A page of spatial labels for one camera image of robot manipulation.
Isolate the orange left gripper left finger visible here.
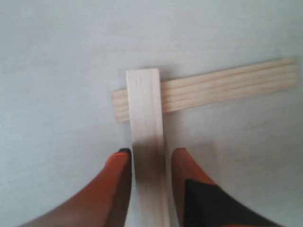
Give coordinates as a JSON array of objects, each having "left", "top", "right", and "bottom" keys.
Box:
[{"left": 24, "top": 148, "right": 132, "bottom": 227}]

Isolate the horizontal plain wood strip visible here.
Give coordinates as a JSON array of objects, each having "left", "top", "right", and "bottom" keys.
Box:
[{"left": 111, "top": 58, "right": 298, "bottom": 123}]

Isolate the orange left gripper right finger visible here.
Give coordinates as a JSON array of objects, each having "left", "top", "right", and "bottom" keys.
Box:
[{"left": 171, "top": 148, "right": 278, "bottom": 227}]

